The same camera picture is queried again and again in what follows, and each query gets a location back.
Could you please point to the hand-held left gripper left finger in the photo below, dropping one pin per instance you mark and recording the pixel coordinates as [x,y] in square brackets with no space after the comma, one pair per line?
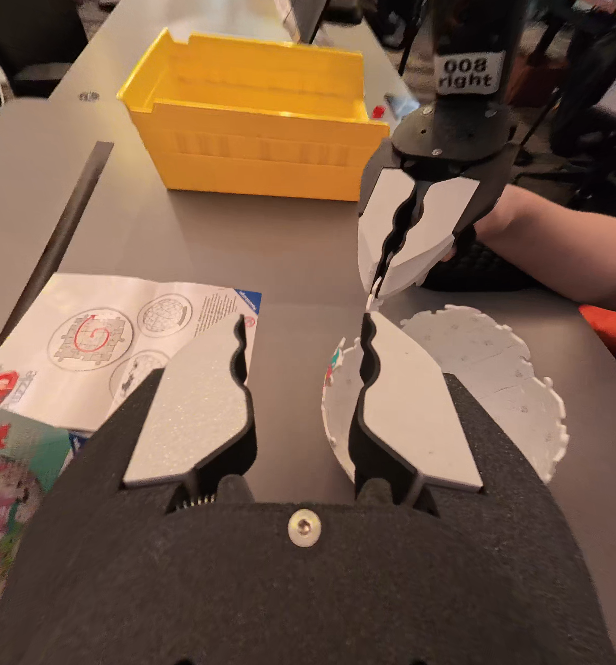
[193,421]

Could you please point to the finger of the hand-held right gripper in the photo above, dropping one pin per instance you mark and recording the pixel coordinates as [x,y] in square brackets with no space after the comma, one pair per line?
[378,213]
[438,223]

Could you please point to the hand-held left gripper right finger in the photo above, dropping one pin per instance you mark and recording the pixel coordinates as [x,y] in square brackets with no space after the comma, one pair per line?
[417,421]

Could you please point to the single curved jigsaw piece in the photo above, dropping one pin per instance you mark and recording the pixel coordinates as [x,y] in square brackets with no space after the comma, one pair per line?
[374,300]

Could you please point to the partly built puzzle ball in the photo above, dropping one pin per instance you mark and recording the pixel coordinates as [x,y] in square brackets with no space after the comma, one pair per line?
[484,363]

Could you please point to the person's right forearm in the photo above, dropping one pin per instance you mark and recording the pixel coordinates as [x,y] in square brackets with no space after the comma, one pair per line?
[562,249]

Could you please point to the colourful puzzle box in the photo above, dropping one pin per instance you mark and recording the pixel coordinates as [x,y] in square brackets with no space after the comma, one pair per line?
[6,493]

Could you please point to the small red object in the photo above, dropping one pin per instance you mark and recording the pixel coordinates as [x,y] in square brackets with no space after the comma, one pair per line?
[378,111]

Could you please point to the white instruction leaflet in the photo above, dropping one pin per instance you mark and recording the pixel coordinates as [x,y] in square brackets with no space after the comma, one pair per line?
[79,332]

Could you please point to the yellow plastic bin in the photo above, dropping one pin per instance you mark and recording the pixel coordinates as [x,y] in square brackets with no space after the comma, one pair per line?
[256,135]

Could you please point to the black office chair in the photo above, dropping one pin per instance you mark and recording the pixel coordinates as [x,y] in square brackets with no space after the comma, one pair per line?
[32,36]

